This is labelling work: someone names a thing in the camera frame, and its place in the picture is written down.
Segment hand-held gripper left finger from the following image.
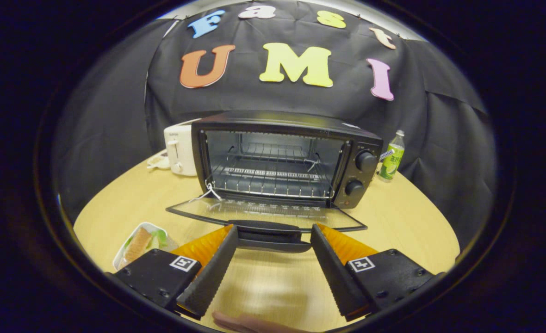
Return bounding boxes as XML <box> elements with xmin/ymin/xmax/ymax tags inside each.
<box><xmin>106</xmin><ymin>224</ymin><xmax>239</xmax><ymax>320</ymax></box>

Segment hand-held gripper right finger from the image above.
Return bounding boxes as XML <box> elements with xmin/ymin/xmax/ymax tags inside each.
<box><xmin>310</xmin><ymin>223</ymin><xmax>442</xmax><ymax>322</ymax></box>

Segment toasted sandwich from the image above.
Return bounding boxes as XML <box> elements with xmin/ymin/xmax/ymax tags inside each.
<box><xmin>124</xmin><ymin>227</ymin><xmax>153</xmax><ymax>264</ymax></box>

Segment black toaster oven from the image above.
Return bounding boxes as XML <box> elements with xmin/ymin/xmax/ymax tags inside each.
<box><xmin>166</xmin><ymin>110</ymin><xmax>385</xmax><ymax>253</ymax></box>

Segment white food tray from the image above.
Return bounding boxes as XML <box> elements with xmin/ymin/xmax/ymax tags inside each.
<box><xmin>112</xmin><ymin>222</ymin><xmax>179</xmax><ymax>271</ymax></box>

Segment white pop-up toaster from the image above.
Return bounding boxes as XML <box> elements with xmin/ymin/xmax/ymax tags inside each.
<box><xmin>163</xmin><ymin>121</ymin><xmax>199</xmax><ymax>177</ymax></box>

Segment green label drink bottle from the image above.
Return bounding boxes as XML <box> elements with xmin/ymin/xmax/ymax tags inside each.
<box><xmin>377</xmin><ymin>130</ymin><xmax>405</xmax><ymax>182</ymax></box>

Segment metal wire oven rack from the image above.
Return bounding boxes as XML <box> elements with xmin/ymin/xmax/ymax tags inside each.
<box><xmin>211</xmin><ymin>142</ymin><xmax>338</xmax><ymax>199</ymax></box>

